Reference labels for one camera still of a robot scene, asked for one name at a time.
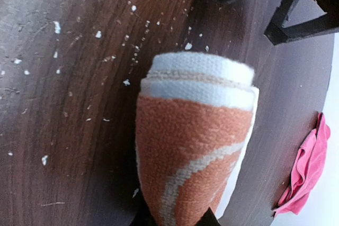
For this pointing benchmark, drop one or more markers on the pink towel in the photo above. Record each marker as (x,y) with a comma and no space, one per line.
(307,169)

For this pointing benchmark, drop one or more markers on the orange bunny towel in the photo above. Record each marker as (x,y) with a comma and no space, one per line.
(194,119)

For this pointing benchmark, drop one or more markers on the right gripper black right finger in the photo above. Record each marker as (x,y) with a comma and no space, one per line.
(208,219)

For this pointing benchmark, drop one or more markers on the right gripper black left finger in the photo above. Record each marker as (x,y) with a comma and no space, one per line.
(143,216)

